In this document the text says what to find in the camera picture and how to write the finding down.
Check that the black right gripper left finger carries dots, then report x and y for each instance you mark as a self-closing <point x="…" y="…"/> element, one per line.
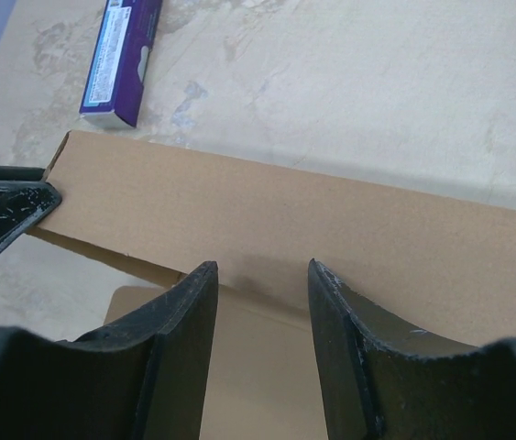
<point x="142" y="376"/>

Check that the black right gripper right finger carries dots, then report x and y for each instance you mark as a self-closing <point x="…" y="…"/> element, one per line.
<point x="382" y="377"/>

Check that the brown cardboard box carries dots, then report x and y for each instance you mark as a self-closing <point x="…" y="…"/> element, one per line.
<point x="441" y="264"/>

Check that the purple toothpaste box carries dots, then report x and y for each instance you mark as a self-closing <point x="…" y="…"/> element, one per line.
<point x="114" y="88"/>

